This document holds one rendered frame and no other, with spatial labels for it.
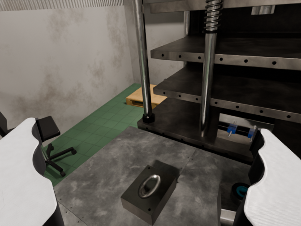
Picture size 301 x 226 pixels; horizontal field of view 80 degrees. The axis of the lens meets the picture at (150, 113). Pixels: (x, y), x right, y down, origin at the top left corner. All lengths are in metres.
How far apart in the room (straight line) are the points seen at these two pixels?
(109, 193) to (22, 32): 2.10
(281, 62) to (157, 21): 3.04
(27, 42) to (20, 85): 0.49
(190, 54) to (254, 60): 0.32
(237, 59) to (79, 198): 0.99
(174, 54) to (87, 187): 0.85
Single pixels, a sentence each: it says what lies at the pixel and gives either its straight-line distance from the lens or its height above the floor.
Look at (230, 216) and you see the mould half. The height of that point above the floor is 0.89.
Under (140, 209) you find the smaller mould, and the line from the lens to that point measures 0.77.
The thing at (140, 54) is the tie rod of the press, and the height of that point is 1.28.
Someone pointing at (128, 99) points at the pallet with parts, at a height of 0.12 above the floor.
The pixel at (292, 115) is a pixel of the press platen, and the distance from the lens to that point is 1.10.
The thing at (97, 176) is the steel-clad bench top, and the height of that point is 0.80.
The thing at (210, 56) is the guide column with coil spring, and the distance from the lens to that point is 0.99.
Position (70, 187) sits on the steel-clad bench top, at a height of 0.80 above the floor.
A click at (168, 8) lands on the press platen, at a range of 1.14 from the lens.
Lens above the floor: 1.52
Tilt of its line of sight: 30 degrees down
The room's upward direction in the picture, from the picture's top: 5 degrees counter-clockwise
